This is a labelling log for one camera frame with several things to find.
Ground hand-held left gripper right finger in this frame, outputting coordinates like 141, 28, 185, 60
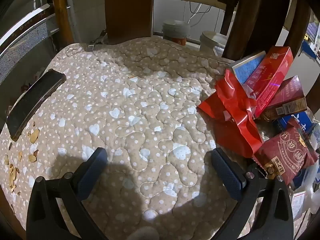
211, 147, 294, 240

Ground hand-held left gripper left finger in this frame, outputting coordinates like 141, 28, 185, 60
26, 147, 108, 240

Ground red plastic wrapper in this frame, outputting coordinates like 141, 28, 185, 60
197, 69, 263, 158

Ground blue torn box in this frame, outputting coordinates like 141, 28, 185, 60
272, 111, 313, 133

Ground red snack packet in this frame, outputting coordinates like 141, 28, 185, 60
252, 126, 319, 186

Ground scattered nut shells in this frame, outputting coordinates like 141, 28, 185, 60
4, 121, 42, 196

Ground white printed packet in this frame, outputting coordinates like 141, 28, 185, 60
291, 191, 307, 221

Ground beige quilted seat cushion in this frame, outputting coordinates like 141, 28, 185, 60
0, 35, 265, 240

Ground black smartphone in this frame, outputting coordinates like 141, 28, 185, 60
5, 69, 67, 142

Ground blue white carton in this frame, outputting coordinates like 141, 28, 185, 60
306, 124, 320, 153

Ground maroon box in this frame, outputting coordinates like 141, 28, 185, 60
261, 75, 308, 122

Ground long red carton box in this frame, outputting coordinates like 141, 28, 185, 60
244, 46, 294, 118

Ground light blue white box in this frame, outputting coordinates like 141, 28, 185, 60
231, 51, 267, 85

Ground metal clip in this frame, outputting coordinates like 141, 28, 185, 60
87, 30, 108, 51

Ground white bucket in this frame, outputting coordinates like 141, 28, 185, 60
199, 31, 229, 55

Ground metal mesh rack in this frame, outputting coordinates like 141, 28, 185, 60
0, 5, 60, 80

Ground grey bucket red label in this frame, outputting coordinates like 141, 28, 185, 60
162, 19, 188, 46

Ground wooden chair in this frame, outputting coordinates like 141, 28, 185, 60
51, 0, 312, 63

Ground white cable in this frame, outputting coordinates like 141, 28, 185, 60
189, 1, 211, 26

